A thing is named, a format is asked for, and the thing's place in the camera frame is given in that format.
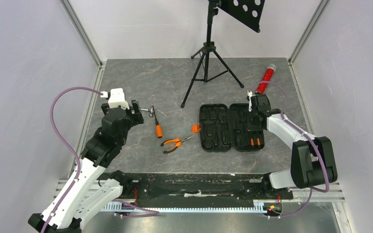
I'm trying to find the claw hammer black handle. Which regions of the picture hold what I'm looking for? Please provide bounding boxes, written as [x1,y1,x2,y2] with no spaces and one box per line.
[141,106,154,118]

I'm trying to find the large orange-handled screwdriver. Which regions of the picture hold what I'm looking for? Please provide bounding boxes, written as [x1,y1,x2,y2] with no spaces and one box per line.
[152,105,163,138]

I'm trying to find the black plastic tool case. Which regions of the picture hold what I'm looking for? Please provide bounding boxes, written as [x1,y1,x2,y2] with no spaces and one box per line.
[192,103,265,152]

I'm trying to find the orange-handled pliers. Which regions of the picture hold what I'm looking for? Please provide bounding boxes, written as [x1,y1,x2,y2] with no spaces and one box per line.
[160,136,193,154]

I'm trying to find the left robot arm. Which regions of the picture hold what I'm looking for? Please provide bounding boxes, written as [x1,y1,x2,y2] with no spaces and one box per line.
[28,100,144,233]

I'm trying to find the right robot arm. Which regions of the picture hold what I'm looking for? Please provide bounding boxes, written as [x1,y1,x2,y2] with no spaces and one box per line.
[247,92,338,198]

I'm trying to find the red glitter tube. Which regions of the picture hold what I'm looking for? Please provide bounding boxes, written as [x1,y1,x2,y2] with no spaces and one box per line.
[255,64,276,95]

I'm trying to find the black music stand tripod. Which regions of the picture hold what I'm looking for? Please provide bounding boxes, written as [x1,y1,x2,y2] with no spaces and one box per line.
[180,0,265,108]

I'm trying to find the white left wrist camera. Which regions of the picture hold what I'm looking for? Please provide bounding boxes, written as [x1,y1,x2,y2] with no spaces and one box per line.
[108,88,130,110]

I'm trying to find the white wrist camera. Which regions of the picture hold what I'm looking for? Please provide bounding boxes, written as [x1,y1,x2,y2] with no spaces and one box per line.
[247,91,253,112]
[108,88,130,110]

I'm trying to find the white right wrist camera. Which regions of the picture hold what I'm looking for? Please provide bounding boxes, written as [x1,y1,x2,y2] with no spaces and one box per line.
[247,91,253,112]

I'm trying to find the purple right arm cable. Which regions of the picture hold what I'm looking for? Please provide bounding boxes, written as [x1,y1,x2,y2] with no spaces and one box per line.
[251,81,331,220]

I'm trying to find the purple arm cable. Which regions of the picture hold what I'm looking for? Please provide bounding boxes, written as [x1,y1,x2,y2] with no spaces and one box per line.
[39,86,160,233]
[251,81,331,220]

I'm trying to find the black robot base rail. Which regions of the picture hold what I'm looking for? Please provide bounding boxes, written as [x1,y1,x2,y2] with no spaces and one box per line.
[118,173,294,208]

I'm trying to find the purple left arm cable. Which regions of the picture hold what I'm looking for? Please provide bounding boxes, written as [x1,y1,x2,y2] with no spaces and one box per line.
[39,86,160,233]

